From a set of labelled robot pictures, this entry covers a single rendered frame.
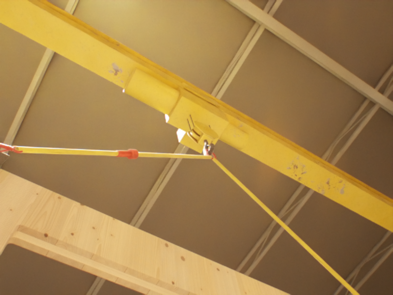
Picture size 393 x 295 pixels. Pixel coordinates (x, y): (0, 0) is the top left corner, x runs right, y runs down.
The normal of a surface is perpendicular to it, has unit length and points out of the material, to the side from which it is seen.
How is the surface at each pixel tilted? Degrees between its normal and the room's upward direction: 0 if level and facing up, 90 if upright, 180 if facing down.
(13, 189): 90
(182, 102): 180
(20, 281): 180
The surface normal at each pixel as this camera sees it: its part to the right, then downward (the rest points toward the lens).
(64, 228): 0.52, -0.81
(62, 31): 0.14, 0.40
